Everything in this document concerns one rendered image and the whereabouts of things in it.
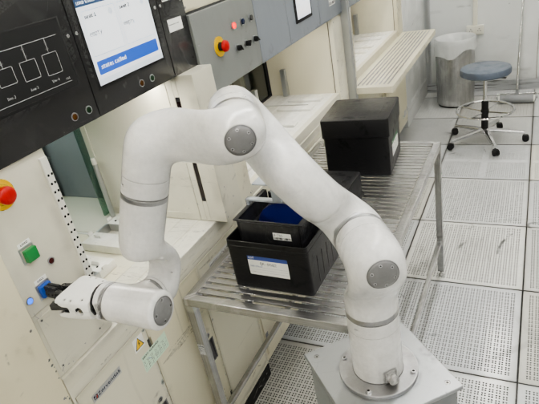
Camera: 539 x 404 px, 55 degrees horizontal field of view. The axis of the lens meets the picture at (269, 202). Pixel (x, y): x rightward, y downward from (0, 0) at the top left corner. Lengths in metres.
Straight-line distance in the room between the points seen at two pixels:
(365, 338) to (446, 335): 1.38
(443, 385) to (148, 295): 0.70
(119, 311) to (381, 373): 0.60
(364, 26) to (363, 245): 3.61
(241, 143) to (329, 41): 2.20
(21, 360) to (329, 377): 0.71
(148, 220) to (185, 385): 0.97
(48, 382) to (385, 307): 0.81
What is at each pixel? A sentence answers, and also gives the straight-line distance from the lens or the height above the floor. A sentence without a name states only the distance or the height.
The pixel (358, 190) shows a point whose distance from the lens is 2.05.
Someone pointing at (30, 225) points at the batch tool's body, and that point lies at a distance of 1.29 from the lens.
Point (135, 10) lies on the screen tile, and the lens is 1.57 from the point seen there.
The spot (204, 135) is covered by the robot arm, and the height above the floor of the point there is 1.46.
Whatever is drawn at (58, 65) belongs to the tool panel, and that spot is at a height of 1.56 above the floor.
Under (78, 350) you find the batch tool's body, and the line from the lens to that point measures 1.46.
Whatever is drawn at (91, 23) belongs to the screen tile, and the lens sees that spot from 1.44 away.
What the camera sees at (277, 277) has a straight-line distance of 1.60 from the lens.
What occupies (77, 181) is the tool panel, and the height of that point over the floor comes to 0.95.
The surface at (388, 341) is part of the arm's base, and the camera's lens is 1.23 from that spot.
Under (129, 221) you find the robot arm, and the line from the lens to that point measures 1.00.
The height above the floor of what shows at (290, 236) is 0.94.
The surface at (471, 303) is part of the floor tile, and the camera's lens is 2.75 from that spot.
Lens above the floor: 1.74
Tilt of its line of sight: 27 degrees down
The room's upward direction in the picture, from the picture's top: 11 degrees counter-clockwise
